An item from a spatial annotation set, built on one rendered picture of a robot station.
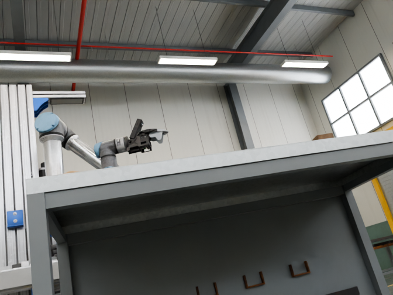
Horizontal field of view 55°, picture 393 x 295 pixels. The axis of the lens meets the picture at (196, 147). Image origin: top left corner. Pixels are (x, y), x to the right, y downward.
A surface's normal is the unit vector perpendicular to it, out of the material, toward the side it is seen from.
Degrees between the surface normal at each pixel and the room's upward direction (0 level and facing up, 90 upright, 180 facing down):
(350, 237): 90
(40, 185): 90
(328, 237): 90
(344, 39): 90
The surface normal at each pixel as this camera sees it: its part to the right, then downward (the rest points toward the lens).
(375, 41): -0.91, 0.07
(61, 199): 0.21, -0.39
